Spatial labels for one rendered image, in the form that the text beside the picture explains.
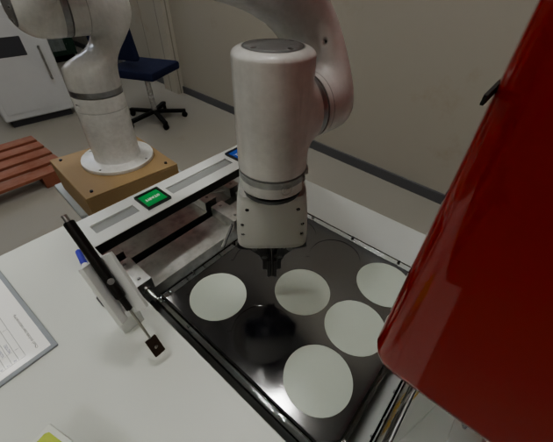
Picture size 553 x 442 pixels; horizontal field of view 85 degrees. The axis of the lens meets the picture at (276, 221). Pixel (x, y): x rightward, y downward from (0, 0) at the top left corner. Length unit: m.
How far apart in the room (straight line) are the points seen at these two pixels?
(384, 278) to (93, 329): 0.49
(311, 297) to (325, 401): 0.17
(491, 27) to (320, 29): 1.85
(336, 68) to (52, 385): 0.50
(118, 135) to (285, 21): 0.61
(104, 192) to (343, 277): 0.61
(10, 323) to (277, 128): 0.46
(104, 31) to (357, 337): 0.81
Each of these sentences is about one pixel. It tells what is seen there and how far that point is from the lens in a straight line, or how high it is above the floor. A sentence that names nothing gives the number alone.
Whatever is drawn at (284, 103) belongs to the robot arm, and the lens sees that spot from 0.31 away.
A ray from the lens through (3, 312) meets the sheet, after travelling 0.60.
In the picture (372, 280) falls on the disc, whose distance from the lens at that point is 0.61.
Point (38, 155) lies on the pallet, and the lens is 3.16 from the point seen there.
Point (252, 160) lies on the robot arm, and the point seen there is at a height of 1.19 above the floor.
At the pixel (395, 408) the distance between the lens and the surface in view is 0.46.
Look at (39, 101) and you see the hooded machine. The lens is 4.08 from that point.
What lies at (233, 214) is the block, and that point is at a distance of 0.71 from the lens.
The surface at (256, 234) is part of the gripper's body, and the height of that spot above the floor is 1.07.
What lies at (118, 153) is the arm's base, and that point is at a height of 0.95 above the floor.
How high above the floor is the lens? 1.36
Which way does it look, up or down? 41 degrees down
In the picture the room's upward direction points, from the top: 1 degrees clockwise
